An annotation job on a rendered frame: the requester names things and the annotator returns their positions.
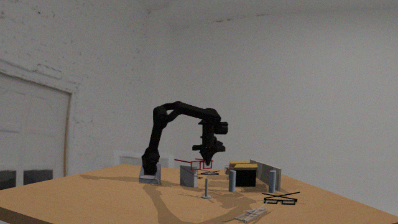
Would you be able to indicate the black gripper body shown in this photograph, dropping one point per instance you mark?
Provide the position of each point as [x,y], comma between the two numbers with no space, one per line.
[208,141]

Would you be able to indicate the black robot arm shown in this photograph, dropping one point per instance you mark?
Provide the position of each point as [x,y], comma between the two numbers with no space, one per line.
[211,122]

